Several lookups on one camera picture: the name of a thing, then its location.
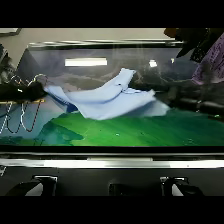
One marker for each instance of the light blue shirt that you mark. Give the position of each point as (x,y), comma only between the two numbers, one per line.
(110,100)

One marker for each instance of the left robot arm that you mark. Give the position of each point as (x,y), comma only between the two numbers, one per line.
(20,91)

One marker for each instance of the purple garment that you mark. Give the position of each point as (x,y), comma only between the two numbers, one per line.
(213,63)

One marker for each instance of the silver frame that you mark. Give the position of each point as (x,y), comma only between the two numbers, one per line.
(110,163)

